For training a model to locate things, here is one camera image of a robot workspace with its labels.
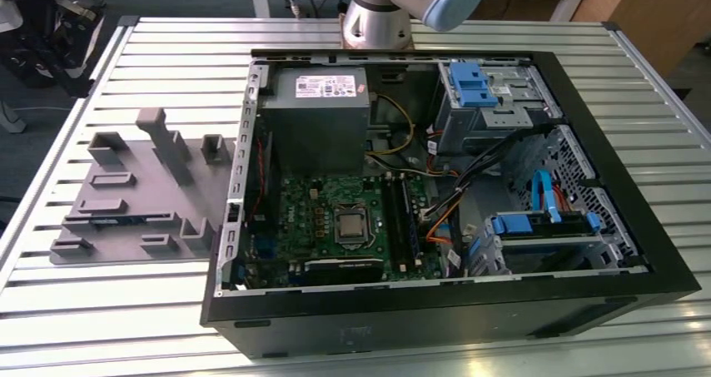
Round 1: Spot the green RAM stick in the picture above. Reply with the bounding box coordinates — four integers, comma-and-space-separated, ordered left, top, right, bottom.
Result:
83, 214, 169, 228
399, 179, 422, 266

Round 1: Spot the white desk foot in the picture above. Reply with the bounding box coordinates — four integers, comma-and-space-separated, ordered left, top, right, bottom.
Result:
0, 97, 28, 135

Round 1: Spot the grey parts rack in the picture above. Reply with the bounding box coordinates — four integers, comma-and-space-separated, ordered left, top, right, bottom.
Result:
48, 107, 237, 265

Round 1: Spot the grey power supply unit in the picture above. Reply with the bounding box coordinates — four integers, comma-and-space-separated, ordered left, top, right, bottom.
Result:
260, 67, 372, 176

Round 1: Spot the green motherboard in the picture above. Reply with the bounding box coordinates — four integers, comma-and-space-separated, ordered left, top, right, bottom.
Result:
243, 172, 446, 289

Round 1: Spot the CPU socket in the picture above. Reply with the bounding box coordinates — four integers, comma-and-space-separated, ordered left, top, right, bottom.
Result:
329, 201, 380, 252

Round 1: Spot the silver CPU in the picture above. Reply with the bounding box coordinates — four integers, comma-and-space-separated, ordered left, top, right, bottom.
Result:
335, 211, 372, 237

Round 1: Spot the black graphics card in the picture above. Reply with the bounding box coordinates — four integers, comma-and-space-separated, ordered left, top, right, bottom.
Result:
288, 256, 385, 287

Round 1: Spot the blue disk carrier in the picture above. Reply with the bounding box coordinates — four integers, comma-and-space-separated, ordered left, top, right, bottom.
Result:
491, 211, 602, 239
450, 62, 499, 108

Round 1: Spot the metal drive cage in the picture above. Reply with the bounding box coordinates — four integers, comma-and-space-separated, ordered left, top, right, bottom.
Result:
435, 60, 562, 156

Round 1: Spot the black open PC case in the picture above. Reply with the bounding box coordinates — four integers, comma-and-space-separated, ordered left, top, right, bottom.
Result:
197, 47, 702, 360

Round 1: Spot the metal disk bay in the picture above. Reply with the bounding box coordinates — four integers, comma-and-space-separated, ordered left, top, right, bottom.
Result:
463, 210, 648, 278

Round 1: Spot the brown wooden cabinet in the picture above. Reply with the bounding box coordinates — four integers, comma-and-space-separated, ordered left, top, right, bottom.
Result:
571, 0, 711, 82

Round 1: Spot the yellow wire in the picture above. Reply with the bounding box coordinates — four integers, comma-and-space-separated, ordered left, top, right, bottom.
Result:
365, 94, 416, 158

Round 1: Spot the black cable bundle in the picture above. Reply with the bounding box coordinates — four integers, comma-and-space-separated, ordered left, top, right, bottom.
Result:
427, 126, 556, 220

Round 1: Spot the orange wire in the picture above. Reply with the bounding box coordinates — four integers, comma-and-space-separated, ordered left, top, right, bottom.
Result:
424, 212, 456, 245

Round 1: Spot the blue flat wire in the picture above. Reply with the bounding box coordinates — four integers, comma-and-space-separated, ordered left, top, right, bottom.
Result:
531, 169, 563, 223

